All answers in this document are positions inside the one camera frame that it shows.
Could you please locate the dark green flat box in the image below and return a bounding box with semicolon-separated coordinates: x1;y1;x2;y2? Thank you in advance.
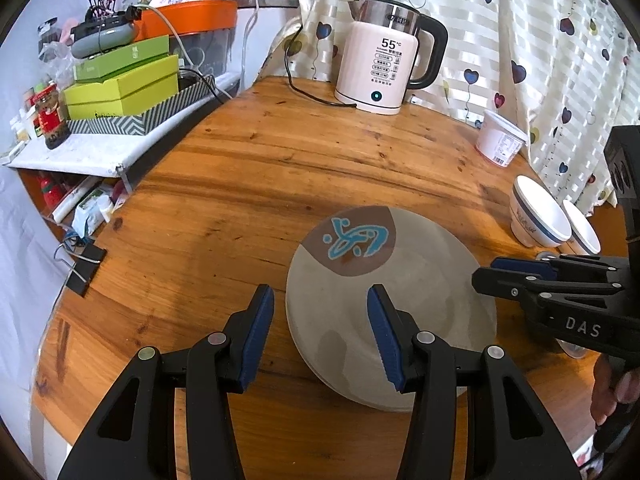
73;35;171;84

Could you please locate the black kettle power cable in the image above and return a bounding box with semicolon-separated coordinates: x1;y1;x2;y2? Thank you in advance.
284;22;358;110

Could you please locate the black device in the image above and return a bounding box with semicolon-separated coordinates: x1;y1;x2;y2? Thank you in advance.
71;6;143;41

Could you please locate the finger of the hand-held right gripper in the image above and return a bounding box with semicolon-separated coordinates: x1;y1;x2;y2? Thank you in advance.
472;267;628;311
491;254;631;283

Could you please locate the white shelf board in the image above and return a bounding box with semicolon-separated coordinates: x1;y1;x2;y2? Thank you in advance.
2;72;242;195

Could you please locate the white plastic tub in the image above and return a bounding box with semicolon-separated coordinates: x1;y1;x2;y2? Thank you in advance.
475;109;529;167

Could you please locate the stainless steel bowl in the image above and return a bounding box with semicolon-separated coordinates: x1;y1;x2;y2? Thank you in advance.
552;337;592;361

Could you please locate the cream heart print curtain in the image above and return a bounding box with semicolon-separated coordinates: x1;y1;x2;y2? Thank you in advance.
255;0;640;211

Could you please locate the lime green box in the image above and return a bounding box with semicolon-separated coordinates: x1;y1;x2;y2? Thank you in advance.
61;54;180;121

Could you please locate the white electric kettle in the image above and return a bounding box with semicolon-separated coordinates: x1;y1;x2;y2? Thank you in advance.
334;0;449;116

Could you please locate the white green packet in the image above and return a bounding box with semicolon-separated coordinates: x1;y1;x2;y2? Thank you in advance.
72;187;116;236

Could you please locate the white bowl blue stripe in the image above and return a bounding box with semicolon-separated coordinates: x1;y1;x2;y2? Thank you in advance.
509;175;572;249
562;199;602;256

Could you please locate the thin white cable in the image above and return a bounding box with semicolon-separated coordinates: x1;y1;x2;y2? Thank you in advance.
142;5;203;68

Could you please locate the clear jar black lid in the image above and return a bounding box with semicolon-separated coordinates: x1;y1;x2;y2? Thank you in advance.
37;19;63;46

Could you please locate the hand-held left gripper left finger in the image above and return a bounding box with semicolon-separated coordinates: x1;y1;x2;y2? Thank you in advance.
57;284;276;480

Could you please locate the white power cable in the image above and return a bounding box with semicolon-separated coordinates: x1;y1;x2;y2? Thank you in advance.
239;0;262;92

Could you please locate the red bottle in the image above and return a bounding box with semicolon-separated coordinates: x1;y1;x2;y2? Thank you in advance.
37;172;68;211

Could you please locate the person's right hand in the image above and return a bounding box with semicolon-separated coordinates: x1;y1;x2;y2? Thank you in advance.
590;352;640;428

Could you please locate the beige plate blue print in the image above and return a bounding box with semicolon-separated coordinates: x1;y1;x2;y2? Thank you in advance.
285;205;499;414

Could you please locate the black binder clip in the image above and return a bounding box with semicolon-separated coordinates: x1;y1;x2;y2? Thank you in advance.
55;242;108;266
64;259;95;297

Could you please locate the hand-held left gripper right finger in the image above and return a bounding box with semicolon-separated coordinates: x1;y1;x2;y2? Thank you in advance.
366;284;583;480

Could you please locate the clear storage box orange lid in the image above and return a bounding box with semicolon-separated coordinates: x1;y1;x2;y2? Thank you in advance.
132;0;238;93

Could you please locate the chevron pattern box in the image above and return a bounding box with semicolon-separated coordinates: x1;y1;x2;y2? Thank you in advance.
65;74;217;137

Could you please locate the grey oval device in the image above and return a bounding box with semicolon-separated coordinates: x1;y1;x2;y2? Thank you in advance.
70;25;137;59

